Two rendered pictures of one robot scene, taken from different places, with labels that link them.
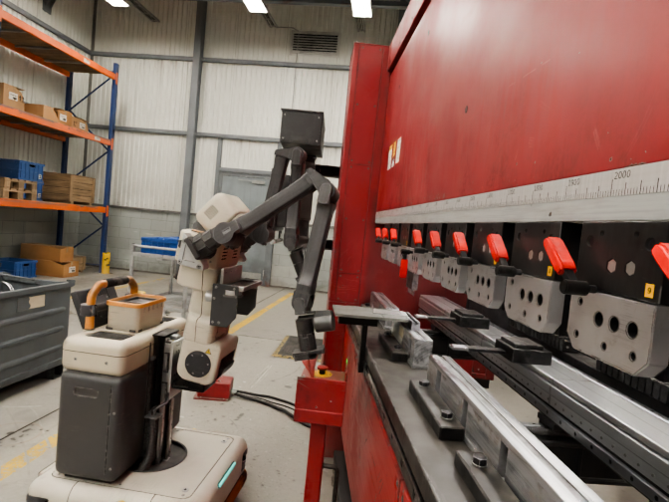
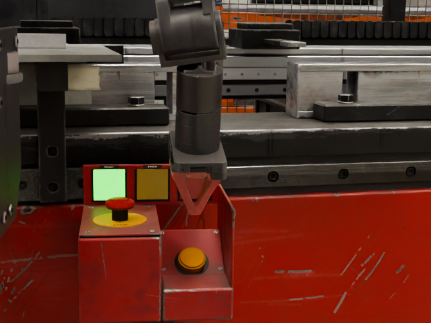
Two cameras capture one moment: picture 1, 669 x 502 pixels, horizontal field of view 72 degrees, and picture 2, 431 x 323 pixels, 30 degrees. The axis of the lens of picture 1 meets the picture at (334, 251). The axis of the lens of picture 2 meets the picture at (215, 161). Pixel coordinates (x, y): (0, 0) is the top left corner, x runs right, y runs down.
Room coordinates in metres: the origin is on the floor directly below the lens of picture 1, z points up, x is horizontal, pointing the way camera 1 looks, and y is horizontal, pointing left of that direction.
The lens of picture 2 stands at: (1.68, 1.06, 1.06)
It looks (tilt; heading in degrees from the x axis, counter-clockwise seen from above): 11 degrees down; 260
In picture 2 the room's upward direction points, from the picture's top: 1 degrees clockwise
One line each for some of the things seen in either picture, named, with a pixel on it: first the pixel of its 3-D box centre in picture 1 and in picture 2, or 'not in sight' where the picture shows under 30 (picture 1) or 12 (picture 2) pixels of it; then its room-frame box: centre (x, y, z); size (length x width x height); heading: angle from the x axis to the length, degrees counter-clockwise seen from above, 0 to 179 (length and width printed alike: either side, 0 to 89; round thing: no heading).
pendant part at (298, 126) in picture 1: (299, 187); not in sight; (2.94, 0.26, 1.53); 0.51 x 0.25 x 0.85; 0
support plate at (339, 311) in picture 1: (368, 313); (49, 52); (1.71, -0.15, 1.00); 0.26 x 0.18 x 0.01; 93
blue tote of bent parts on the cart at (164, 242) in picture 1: (171, 248); not in sight; (4.76, 1.67, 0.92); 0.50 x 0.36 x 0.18; 83
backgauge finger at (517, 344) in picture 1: (496, 347); (274, 36); (1.28, -0.48, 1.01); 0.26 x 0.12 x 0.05; 93
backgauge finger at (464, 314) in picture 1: (449, 316); (47, 34); (1.72, -0.45, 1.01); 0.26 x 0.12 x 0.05; 93
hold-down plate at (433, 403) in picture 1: (433, 406); (397, 110); (1.11, -0.28, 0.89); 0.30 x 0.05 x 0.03; 3
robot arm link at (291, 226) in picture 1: (295, 199); not in sight; (2.05, 0.19, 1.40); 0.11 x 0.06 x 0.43; 173
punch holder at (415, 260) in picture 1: (427, 248); not in sight; (1.54, -0.31, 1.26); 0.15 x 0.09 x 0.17; 3
